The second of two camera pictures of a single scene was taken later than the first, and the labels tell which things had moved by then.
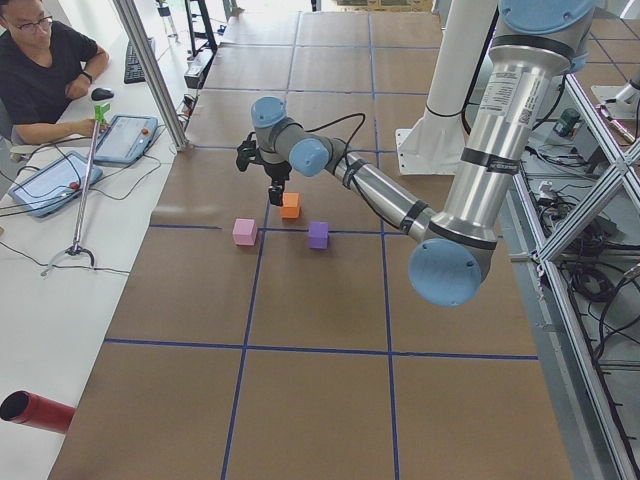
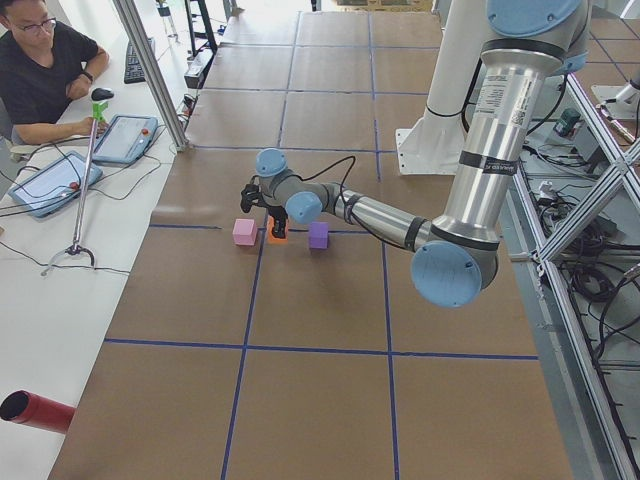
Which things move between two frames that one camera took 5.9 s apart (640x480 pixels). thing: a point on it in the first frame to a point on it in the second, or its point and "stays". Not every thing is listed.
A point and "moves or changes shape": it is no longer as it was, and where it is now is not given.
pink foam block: (244, 232) stays
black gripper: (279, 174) to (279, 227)
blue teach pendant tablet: (126, 138) stays
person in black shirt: (41, 71) stays
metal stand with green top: (76, 248) stays
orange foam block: (291, 207) moves or changes shape
